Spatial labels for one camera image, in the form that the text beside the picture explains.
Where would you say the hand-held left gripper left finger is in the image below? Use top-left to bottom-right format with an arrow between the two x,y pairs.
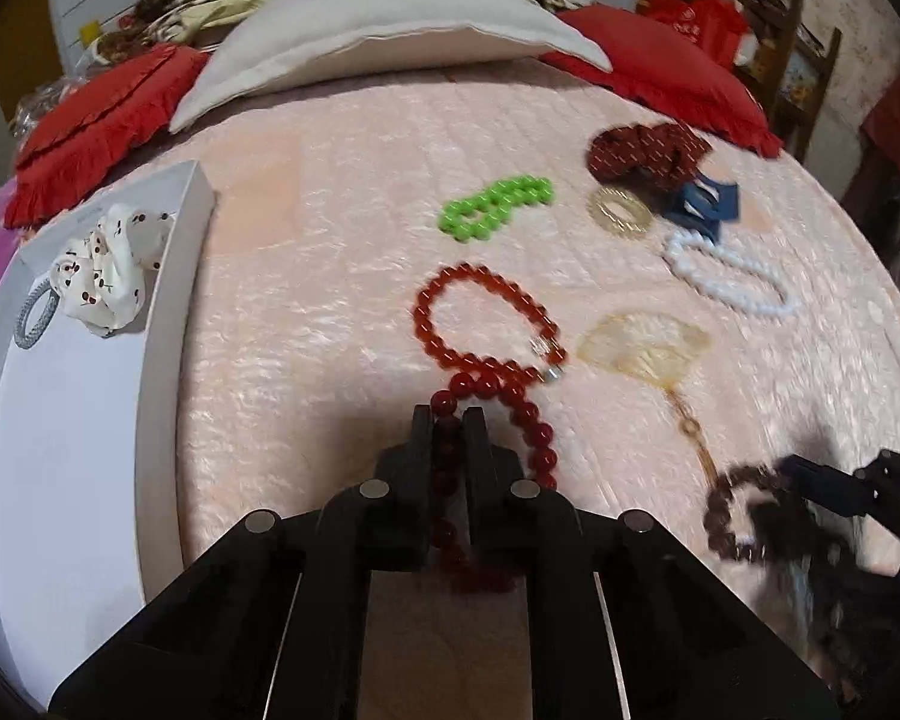
49,404 -> 437,720

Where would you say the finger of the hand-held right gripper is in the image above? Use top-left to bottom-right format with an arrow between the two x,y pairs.
853,448 -> 900,548
776,454 -> 871,518

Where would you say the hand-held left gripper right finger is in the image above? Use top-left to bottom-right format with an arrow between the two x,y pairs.
463,406 -> 842,720

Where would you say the red bead necklace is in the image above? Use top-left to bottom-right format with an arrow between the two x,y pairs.
412,262 -> 571,593

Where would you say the brown bead bracelet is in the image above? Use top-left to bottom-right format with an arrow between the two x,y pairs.
705,461 -> 805,565

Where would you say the white shallow box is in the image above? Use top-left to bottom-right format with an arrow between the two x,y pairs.
0,160 -> 218,710

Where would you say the translucent fan-shaped hairpin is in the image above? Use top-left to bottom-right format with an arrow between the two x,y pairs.
576,313 -> 721,488

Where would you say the pink textured blanket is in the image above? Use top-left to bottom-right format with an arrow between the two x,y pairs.
169,52 -> 900,720

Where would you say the blue hair claw clip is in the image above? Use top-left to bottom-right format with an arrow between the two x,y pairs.
660,172 -> 742,241

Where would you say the dark red dotted scrunchie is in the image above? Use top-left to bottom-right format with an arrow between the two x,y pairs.
586,122 -> 713,188

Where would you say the white cherry print scrunchie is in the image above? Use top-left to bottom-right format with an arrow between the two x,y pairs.
49,204 -> 177,338

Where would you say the wooden chair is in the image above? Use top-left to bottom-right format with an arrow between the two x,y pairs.
735,0 -> 845,158

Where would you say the white pillow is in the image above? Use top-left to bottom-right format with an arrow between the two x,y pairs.
169,0 -> 614,136

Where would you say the red ruffled cushion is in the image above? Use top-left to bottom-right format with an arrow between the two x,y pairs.
4,43 -> 211,230
540,5 -> 785,160

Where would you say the red shopping bag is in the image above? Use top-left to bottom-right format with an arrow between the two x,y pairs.
637,0 -> 751,68

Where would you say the clear plastic bag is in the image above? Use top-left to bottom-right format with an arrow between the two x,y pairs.
11,30 -> 132,137

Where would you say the green bead bracelet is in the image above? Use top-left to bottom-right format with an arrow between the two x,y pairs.
436,175 -> 556,245

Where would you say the white bead bracelet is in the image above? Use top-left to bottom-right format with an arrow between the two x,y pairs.
664,231 -> 800,320

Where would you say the pale gold bracelet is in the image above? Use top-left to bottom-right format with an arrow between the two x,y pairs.
589,186 -> 655,239

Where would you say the grey hair tie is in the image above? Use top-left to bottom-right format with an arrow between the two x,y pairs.
13,281 -> 65,350

